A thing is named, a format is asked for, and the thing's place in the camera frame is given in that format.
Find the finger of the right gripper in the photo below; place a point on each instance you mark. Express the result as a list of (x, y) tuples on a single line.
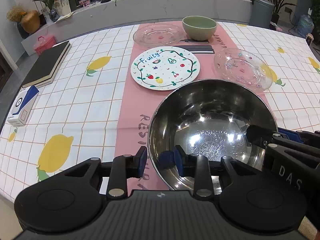
[(291, 135)]

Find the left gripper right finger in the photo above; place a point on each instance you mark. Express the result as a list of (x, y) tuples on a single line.
[(196, 167)]

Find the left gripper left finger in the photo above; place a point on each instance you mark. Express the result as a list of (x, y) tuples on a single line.
[(123, 168)]

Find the blue steel bowl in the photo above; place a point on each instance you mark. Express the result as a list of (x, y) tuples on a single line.
[(207, 117)]

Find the clear glass plate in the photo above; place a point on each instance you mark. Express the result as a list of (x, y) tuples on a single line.
[(158, 34), (244, 68)]

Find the white fruity painted plate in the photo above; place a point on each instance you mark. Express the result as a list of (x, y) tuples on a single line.
[(165, 68)]

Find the green ceramic bowl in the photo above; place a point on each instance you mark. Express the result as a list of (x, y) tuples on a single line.
[(199, 28)]

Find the blue water bottle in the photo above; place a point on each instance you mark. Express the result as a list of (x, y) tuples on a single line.
[(305, 26)]

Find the white blue small box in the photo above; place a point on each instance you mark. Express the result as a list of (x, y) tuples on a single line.
[(21, 106)]

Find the black notebook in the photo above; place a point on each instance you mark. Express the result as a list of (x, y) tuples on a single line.
[(46, 66)]

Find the grey trash bin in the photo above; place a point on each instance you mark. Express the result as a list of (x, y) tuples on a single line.
[(261, 13)]

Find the potted floor plant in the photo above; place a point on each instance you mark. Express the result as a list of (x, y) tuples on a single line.
[(277, 0)]

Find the pink plastic basket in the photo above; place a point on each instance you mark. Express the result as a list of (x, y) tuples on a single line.
[(43, 43)]

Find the white tv console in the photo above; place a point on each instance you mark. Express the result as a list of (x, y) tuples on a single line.
[(125, 12)]

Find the golden vase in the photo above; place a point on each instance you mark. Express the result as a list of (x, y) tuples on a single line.
[(30, 21)]

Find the blue vase green plant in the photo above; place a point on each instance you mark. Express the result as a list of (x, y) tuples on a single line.
[(53, 13)]

